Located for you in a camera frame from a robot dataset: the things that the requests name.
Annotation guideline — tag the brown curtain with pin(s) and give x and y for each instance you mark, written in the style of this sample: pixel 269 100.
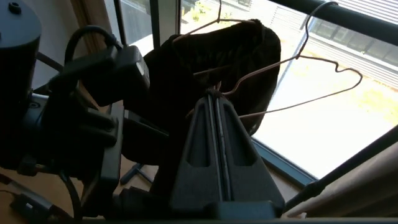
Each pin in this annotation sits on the brown curtain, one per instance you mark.
pixel 90 18
pixel 357 193

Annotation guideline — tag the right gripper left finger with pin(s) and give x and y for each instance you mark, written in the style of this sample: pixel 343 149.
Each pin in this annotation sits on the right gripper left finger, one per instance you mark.
pixel 192 180

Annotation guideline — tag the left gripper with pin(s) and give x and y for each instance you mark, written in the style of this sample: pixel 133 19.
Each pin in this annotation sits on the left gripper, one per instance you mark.
pixel 81 140

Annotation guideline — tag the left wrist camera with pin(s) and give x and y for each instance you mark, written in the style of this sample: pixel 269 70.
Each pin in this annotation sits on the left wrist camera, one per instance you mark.
pixel 118 74

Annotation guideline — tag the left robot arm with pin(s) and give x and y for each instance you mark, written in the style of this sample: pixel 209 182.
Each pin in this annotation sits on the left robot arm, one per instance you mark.
pixel 18 77

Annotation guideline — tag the black clothes rack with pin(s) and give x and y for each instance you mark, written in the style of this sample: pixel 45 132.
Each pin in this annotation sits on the black clothes rack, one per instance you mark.
pixel 357 21

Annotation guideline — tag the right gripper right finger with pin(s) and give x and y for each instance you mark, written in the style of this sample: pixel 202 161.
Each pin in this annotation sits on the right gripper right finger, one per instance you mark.
pixel 252 183

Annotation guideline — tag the window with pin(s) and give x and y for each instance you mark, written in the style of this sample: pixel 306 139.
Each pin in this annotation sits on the window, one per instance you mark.
pixel 326 140

